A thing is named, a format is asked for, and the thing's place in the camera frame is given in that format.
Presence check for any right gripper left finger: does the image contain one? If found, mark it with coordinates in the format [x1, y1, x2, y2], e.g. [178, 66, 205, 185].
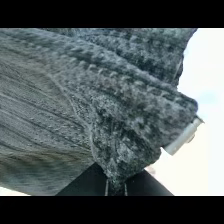
[55, 162, 110, 197]

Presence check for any black fluffy knitted garment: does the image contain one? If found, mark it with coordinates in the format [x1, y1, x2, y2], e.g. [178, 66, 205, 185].
[0, 28, 201, 197]

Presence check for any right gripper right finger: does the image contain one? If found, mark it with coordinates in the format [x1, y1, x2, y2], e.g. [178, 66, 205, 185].
[123, 169, 175, 197]

